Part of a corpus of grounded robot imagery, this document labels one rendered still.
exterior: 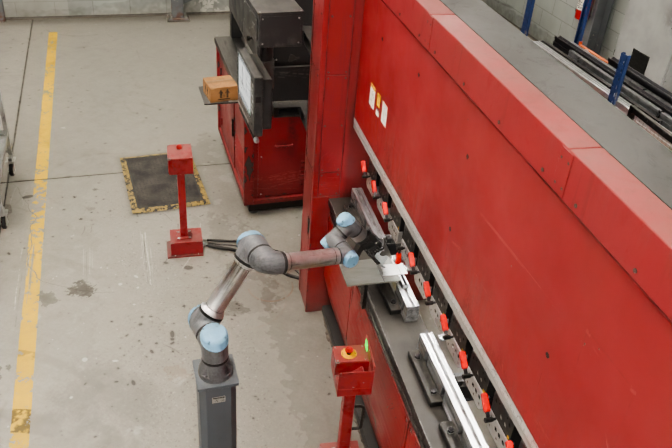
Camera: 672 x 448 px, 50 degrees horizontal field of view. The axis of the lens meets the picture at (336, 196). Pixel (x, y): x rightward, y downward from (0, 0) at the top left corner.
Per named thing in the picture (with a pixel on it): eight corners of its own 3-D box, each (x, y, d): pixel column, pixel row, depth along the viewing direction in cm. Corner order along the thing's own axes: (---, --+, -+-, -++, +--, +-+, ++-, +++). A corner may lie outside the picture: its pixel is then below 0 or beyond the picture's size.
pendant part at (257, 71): (237, 103, 439) (237, 47, 419) (256, 102, 442) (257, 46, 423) (253, 137, 403) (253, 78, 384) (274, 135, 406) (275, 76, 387)
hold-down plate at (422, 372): (407, 355, 318) (408, 350, 316) (418, 353, 319) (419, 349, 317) (429, 407, 293) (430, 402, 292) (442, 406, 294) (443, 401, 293)
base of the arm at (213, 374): (200, 386, 307) (199, 370, 302) (195, 361, 319) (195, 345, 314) (235, 380, 312) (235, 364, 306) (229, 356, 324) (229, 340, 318)
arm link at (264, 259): (261, 262, 289) (363, 250, 314) (250, 247, 297) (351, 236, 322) (256, 285, 294) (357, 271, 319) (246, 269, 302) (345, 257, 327)
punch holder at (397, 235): (387, 227, 348) (391, 199, 339) (404, 226, 350) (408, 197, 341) (396, 246, 336) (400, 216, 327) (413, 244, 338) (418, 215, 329)
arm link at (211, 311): (191, 343, 309) (258, 242, 298) (180, 321, 319) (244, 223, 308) (213, 348, 316) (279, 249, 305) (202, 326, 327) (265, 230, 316)
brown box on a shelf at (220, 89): (198, 87, 516) (198, 71, 510) (234, 85, 523) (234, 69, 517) (204, 105, 492) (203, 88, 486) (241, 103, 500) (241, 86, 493)
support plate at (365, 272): (338, 263, 352) (338, 261, 351) (389, 258, 358) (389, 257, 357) (346, 286, 337) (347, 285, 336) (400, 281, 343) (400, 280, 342)
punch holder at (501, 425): (485, 423, 250) (494, 390, 241) (507, 420, 252) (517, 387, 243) (503, 459, 238) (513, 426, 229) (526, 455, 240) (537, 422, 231)
